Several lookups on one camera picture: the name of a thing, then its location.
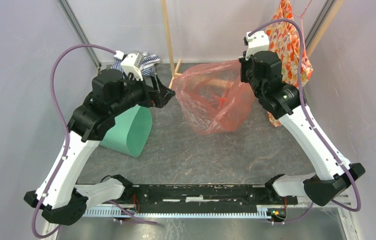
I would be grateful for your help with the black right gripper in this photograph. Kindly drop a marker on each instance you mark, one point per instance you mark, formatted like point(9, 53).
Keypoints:
point(245, 63)

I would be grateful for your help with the pink wire hanger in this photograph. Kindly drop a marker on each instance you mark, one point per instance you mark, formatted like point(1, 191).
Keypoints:
point(298, 12)

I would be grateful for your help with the left aluminium corner post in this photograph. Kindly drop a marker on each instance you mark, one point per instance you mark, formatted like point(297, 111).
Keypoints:
point(69, 13)

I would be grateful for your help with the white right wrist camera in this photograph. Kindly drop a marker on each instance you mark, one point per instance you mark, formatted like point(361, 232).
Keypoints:
point(256, 42)

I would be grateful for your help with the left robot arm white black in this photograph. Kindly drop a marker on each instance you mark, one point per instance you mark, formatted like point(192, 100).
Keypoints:
point(60, 199)

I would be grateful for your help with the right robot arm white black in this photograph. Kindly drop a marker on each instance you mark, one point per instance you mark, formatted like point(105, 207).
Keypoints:
point(333, 172)

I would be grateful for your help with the blue white striped cloth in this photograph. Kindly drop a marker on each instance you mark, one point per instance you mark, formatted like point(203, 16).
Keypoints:
point(147, 66)

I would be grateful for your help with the floral orange cloth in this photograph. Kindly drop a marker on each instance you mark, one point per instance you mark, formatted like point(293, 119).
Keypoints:
point(285, 41)

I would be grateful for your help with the red plastic trash bag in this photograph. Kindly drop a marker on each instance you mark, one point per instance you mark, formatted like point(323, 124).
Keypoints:
point(212, 97)

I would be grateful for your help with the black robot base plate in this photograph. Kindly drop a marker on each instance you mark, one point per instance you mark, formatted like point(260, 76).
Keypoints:
point(202, 198)

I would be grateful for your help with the right aluminium corner post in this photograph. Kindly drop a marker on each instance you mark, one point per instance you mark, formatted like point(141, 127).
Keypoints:
point(321, 24)

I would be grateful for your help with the slotted cable duct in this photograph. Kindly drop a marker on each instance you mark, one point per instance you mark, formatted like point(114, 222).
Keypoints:
point(114, 212)

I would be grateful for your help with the green plastic trash bin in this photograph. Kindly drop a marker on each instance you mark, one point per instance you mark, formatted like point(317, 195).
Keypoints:
point(130, 133)

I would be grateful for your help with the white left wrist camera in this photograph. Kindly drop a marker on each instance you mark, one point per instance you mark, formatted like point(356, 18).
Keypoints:
point(130, 64)

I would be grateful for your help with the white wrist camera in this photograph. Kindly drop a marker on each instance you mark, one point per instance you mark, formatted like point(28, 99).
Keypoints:
point(256, 42)
point(130, 64)

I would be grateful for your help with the aluminium corner post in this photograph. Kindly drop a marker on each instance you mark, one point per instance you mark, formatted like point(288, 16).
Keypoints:
point(69, 13)
point(321, 24)

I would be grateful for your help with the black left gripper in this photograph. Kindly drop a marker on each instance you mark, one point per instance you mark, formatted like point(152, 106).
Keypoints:
point(157, 96)

